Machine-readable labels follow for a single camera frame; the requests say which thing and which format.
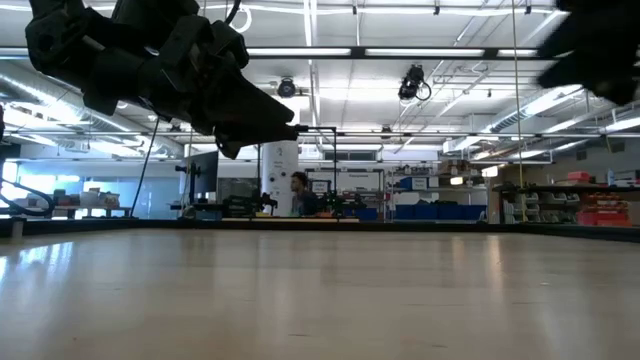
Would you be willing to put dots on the black aluminium table frame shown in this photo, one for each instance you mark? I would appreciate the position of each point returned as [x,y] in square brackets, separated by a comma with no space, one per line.
[350,226]

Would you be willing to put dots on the black tubular stand frame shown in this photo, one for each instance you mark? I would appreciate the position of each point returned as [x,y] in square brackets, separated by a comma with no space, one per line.
[334,165]

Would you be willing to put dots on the red stacked crates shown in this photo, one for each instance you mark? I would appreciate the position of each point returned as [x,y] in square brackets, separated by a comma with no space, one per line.
[604,210]

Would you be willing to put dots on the person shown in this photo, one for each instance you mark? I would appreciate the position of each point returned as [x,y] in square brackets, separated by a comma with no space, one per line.
[302,197]

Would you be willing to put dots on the black background robot arm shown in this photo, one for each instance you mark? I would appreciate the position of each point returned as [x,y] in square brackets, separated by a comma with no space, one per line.
[250,204]
[342,204]

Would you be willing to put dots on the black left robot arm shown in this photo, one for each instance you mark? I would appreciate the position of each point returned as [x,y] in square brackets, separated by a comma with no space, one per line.
[60,45]

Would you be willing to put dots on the small blue storage bin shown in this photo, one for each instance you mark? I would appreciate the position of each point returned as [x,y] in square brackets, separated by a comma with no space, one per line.
[367,214]

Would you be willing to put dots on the black shelving unit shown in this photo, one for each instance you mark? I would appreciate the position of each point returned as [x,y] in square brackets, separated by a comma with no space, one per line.
[550,189]

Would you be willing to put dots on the black overhead camera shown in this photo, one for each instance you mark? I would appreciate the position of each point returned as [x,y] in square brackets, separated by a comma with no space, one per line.
[412,82]

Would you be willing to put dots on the white board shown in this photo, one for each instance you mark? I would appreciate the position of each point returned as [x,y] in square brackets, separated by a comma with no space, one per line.
[357,180]

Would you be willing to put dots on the black monitor on stand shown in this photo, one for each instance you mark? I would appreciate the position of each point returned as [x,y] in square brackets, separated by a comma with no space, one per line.
[205,172]

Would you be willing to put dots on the cluttered background table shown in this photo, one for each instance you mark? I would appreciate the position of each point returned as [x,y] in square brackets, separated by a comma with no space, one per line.
[75,207]

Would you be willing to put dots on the black overhead frame bar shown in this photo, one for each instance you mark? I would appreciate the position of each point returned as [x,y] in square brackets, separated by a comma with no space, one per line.
[300,52]

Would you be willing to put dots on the black ceiling dome camera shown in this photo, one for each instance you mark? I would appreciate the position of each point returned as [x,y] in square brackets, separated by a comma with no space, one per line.
[286,87]

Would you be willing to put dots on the white round column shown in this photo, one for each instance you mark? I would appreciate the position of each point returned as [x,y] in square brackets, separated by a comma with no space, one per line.
[279,175]

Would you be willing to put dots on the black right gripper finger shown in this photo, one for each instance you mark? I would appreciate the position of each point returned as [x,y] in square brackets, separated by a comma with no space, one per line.
[565,40]
[590,72]

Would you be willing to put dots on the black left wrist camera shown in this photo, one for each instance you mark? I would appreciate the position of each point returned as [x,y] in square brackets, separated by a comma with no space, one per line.
[215,42]

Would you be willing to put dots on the red box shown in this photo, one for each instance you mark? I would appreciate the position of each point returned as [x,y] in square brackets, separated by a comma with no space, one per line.
[579,176]

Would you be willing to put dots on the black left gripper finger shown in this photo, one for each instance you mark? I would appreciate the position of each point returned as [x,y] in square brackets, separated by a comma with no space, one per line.
[250,107]
[240,136]

